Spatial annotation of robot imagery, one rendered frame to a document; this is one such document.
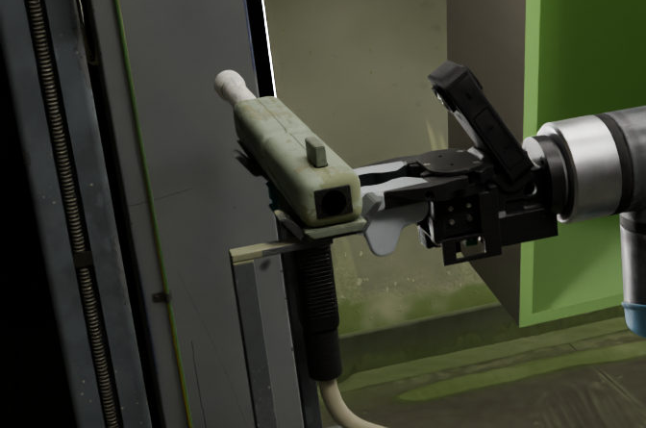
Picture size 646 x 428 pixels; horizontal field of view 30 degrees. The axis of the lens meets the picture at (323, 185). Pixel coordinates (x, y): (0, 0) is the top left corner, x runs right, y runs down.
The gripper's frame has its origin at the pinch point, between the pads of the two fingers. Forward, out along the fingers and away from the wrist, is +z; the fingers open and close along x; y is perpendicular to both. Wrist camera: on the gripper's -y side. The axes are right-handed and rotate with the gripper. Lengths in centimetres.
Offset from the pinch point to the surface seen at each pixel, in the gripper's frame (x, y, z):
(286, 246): -10.8, 0.2, 5.6
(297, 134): 1.2, -5.2, 1.5
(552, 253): 120, 59, -69
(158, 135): 46.5, 3.6, 9.9
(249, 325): -10.8, 5.8, 9.3
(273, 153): -1.8, -4.7, 4.2
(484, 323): 175, 97, -72
